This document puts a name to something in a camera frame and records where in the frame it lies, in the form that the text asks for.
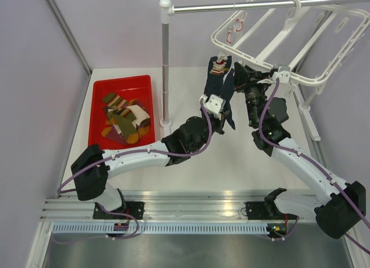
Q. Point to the olive brown patterned sock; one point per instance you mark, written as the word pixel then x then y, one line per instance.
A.
pixel 130 136

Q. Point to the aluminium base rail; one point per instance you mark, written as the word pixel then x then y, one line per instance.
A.
pixel 161 206

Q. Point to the olive green striped sock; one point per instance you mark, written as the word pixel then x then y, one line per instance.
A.
pixel 114 101

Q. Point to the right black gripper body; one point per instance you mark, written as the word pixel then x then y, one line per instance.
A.
pixel 263 98

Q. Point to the white slotted cable duct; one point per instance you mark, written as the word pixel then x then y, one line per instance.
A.
pixel 163 228

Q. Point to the white clip sock hanger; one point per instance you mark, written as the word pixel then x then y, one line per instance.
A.
pixel 319 56

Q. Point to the purple striped sock front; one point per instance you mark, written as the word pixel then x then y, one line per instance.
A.
pixel 110 133

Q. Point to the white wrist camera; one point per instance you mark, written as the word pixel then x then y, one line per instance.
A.
pixel 282 74
pixel 214 105

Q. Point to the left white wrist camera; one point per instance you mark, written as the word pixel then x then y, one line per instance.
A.
pixel 214 105

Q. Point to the red plastic bin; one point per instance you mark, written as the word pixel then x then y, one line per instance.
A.
pixel 135 87

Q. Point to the brown cream striped sock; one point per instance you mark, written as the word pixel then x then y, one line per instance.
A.
pixel 140 113

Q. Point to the navy blue sock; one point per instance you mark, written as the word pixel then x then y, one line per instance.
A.
pixel 218 68
pixel 227 91

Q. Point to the silver drying rack stand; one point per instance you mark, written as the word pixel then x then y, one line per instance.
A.
pixel 300 7

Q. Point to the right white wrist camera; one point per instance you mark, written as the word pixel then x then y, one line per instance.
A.
pixel 282 74

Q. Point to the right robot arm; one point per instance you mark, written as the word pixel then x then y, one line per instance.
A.
pixel 337 205

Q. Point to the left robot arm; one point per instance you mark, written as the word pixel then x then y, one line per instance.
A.
pixel 95 166

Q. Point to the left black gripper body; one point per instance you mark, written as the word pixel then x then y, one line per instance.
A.
pixel 216 125

